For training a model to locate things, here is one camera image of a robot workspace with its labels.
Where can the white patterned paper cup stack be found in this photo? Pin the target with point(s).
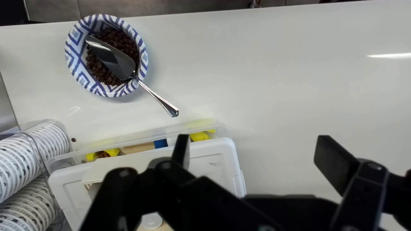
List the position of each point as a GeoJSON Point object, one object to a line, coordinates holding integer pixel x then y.
{"type": "Point", "coordinates": [26, 158]}
{"type": "Point", "coordinates": [27, 209]}

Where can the white wooden box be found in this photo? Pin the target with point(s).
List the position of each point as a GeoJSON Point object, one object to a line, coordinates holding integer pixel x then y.
{"type": "Point", "coordinates": [213, 165]}

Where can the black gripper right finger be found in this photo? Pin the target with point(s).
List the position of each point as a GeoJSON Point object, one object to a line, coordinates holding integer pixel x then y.
{"type": "Point", "coordinates": [363, 188]}

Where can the clear plastic cup sleeve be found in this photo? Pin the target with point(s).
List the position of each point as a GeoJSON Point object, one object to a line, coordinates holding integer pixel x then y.
{"type": "Point", "coordinates": [40, 148]}

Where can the small blue block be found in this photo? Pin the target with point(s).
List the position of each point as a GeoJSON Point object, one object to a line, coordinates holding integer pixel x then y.
{"type": "Point", "coordinates": [161, 144]}

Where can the plain wooden block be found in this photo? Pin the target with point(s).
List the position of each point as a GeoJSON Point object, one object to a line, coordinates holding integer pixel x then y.
{"type": "Point", "coordinates": [137, 148]}

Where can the yellow toy piece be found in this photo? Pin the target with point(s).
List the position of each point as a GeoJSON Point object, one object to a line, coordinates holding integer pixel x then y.
{"type": "Point", "coordinates": [103, 153]}
{"type": "Point", "coordinates": [199, 136]}

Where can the dark coffee beans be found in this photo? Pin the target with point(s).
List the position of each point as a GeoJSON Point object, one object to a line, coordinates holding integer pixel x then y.
{"type": "Point", "coordinates": [98, 68]}

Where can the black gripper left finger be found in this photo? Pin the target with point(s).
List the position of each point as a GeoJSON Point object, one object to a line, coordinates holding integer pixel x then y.
{"type": "Point", "coordinates": [184, 200]}

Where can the silver metal spoon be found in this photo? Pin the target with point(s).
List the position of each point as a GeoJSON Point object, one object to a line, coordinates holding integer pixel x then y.
{"type": "Point", "coordinates": [116, 59]}

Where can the blue patterned paper bowl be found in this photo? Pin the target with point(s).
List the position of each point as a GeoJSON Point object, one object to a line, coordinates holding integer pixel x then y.
{"type": "Point", "coordinates": [77, 64]}

